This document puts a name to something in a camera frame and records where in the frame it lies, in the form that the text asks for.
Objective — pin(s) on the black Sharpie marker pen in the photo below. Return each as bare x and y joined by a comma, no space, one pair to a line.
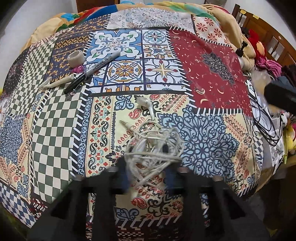
83,77

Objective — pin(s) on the patchwork patterned bed quilt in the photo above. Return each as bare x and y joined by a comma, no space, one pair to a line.
182,63

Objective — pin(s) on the red plush toy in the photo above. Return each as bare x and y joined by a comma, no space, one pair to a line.
259,48

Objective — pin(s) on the beige tape roll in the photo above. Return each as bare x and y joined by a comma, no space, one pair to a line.
75,59

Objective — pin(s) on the pink cloth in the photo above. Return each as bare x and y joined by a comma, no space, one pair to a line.
270,66

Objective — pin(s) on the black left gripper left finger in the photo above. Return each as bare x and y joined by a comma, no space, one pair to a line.
66,216

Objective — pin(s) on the yellow plush toy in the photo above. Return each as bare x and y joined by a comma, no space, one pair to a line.
289,141

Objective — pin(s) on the wooden headboard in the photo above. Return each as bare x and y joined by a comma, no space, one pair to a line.
276,45

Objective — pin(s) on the white spray bottle black cap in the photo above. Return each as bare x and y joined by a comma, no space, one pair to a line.
240,52

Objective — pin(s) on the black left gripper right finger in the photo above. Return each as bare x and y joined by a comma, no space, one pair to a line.
211,210

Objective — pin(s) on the colourful orange blanket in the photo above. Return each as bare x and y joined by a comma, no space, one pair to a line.
225,20

